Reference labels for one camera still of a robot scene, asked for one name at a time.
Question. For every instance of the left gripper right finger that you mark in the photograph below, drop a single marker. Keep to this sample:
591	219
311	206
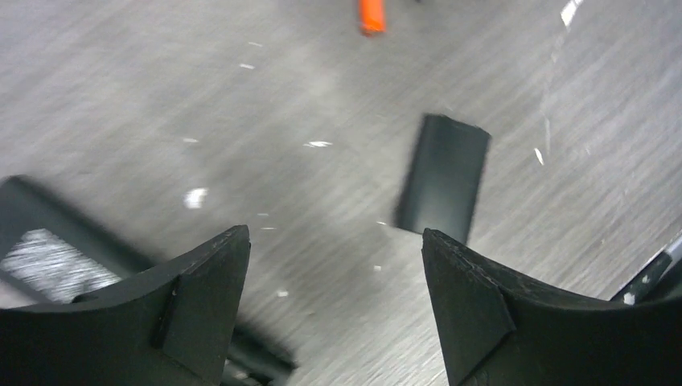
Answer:
498	326

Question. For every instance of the black battery cover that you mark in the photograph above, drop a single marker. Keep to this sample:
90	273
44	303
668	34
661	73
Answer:
442	182

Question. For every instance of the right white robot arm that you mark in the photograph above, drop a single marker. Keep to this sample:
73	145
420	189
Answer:
649	276

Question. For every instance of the black remote control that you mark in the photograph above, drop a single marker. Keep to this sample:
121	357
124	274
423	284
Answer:
52	253

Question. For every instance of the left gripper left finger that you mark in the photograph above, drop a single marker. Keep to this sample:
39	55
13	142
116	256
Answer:
169	325

